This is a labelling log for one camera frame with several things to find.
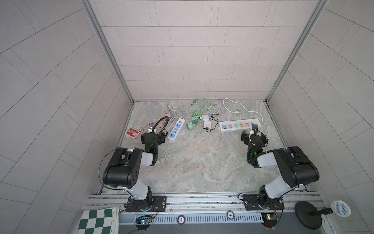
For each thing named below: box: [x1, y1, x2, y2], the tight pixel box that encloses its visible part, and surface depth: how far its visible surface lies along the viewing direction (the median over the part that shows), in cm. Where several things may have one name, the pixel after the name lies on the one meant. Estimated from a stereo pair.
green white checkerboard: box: [76, 206, 119, 234], surface depth 66 cm
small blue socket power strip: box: [168, 117, 186, 143], surface depth 98 cm
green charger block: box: [186, 121, 194, 130], surface depth 101 cm
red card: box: [124, 126, 141, 139], surface depth 98 cm
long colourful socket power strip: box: [218, 118, 262, 134], surface depth 101 cm
